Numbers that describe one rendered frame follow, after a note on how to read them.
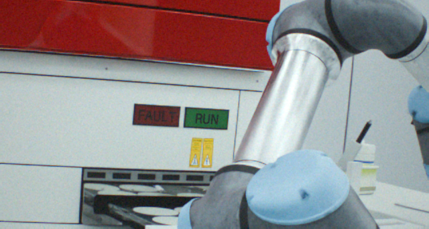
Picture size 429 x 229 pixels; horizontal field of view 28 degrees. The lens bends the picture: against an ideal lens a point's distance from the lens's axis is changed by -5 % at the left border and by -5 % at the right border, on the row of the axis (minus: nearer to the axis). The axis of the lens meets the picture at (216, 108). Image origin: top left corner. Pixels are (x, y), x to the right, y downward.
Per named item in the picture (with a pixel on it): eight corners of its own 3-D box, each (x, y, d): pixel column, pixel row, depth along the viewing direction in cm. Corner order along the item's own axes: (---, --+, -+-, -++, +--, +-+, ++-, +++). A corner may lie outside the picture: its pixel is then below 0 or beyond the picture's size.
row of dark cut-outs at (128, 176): (82, 179, 195) (83, 169, 195) (249, 183, 217) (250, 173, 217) (83, 180, 194) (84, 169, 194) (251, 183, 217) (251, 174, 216)
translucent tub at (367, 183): (332, 190, 203) (335, 161, 203) (352, 189, 208) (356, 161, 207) (355, 195, 197) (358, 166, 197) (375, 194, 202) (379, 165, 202)
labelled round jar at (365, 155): (340, 178, 229) (344, 142, 228) (360, 178, 232) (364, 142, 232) (356, 182, 223) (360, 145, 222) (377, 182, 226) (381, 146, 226)
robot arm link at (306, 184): (359, 270, 104) (302, 191, 100) (277, 286, 113) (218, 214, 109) (389, 205, 113) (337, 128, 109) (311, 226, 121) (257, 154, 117)
